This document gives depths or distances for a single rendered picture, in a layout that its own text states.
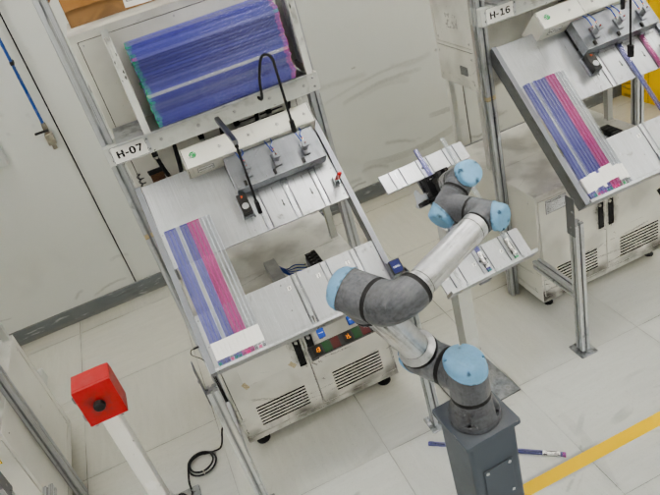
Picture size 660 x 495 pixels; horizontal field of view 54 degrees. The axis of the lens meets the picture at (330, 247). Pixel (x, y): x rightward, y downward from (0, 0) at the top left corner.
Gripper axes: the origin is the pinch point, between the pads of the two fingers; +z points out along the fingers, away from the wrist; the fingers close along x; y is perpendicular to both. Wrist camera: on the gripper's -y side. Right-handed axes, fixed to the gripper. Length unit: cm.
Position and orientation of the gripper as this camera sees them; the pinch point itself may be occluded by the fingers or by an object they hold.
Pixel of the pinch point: (427, 203)
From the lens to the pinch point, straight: 212.1
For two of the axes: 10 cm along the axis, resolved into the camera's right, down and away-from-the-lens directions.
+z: -2.2, 1.3, 9.7
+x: -8.8, 4.0, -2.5
